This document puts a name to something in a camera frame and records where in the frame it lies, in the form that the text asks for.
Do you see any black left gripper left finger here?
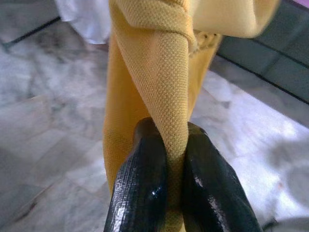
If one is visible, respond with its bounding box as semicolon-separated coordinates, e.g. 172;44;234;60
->
103;117;169;232

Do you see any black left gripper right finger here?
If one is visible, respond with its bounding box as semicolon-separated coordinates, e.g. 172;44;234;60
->
181;122;263;232

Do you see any yellow garment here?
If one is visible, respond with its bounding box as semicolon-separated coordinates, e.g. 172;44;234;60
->
102;0;282;232

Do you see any green leather sofa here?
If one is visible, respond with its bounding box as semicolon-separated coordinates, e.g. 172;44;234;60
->
217;0;309;106

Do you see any white shirt with blue stripes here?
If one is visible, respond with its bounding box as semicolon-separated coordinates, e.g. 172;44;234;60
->
54;0;112;45

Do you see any black metal drying rack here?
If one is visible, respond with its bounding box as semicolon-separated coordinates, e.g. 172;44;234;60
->
2;15;61;46

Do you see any pink cushion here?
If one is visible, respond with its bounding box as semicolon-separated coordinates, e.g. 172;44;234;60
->
286;0;309;9

